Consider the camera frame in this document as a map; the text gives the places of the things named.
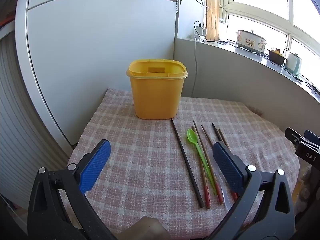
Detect white power cable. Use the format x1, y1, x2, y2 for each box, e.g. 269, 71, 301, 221
191, 38, 198, 98

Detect black chopstick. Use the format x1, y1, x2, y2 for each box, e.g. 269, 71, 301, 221
212, 123, 222, 143
171, 119, 204, 208

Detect brown pot yellow lid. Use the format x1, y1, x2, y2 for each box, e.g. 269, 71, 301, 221
268, 48, 287, 65

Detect white ribbed roller door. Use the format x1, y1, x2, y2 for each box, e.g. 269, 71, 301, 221
0, 32, 73, 210

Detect orange dark object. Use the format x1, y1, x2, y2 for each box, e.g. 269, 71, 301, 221
0, 17, 17, 30

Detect wooden chopstick red end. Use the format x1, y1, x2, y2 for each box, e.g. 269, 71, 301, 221
192, 120, 211, 209
201, 125, 224, 205
218, 129, 238, 202

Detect pink plaid cloth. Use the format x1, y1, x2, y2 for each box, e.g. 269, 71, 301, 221
58, 88, 300, 238

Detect white cabinet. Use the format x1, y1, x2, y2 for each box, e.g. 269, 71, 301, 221
15, 0, 178, 145

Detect green plastic spoon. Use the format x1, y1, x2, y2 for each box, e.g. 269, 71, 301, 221
187, 129, 217, 195

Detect white floral slow cooker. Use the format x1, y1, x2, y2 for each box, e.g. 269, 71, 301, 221
236, 29, 267, 53

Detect wooden slat board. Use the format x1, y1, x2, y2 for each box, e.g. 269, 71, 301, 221
205, 0, 220, 42

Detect brown flat board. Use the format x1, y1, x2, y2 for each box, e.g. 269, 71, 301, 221
120, 216, 168, 240

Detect clear plastic spoon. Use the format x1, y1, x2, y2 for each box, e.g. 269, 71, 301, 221
211, 149, 234, 212

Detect yellow plastic bucket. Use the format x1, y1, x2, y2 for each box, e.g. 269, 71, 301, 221
126, 59, 188, 120

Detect white window frame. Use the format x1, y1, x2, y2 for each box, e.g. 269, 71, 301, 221
217, 0, 320, 64

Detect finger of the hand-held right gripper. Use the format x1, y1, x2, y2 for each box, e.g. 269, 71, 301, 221
304, 129, 320, 147
284, 127, 307, 150

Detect white green kettle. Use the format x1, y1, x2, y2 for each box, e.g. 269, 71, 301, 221
285, 52, 303, 73

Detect grey window sill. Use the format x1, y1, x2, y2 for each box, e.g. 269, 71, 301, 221
176, 36, 320, 98

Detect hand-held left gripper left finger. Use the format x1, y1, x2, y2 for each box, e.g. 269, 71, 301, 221
27, 139, 118, 240

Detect person's right hand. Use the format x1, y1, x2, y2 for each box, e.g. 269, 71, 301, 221
299, 169, 313, 207

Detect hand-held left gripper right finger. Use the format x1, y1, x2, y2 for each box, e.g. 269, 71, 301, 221
207, 141, 297, 240

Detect black cables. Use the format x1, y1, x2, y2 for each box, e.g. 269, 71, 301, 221
294, 75, 320, 93

